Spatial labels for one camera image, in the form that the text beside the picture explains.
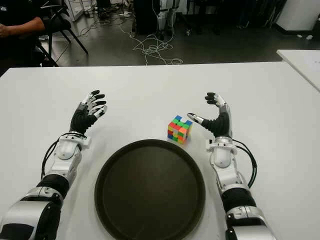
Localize multicoloured Rubik's cube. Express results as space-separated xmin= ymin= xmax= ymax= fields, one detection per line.
xmin=166 ymin=114 xmax=193 ymax=145

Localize tangled white floor cable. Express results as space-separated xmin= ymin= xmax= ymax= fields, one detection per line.
xmin=119 ymin=14 xmax=184 ymax=66

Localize white side table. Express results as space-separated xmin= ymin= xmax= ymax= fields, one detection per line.
xmin=276 ymin=49 xmax=320 ymax=92

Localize white cabinet with black base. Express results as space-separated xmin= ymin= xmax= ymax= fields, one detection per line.
xmin=276 ymin=0 xmax=320 ymax=35

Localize tall black box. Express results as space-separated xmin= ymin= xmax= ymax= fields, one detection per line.
xmin=133 ymin=0 xmax=161 ymax=35

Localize person's bare forearm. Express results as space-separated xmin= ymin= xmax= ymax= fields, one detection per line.
xmin=0 ymin=16 xmax=47 ymax=39

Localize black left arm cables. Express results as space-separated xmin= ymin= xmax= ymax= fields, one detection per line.
xmin=40 ymin=132 xmax=86 ymax=181

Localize black folding chair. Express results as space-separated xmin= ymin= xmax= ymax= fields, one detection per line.
xmin=39 ymin=0 xmax=89 ymax=67

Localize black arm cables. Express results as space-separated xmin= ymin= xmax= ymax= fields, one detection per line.
xmin=232 ymin=139 xmax=259 ymax=188
xmin=40 ymin=132 xmax=86 ymax=181

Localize glass display cabinet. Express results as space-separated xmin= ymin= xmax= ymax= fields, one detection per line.
xmin=63 ymin=0 xmax=97 ymax=22

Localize dark brown round plate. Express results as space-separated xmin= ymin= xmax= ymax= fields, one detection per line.
xmin=94 ymin=139 xmax=207 ymax=240

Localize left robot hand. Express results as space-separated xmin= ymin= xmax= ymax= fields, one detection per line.
xmin=69 ymin=89 xmax=108 ymax=136

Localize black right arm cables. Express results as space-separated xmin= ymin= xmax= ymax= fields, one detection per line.
xmin=232 ymin=139 xmax=259 ymax=188

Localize standing humanoid robot legs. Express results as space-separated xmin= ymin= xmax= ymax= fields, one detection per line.
xmin=156 ymin=0 xmax=181 ymax=36

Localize seated person in black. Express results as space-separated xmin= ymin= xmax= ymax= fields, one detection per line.
xmin=0 ymin=0 xmax=60 ymax=68

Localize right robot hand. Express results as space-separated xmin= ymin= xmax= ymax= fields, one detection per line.
xmin=186 ymin=91 xmax=235 ymax=140

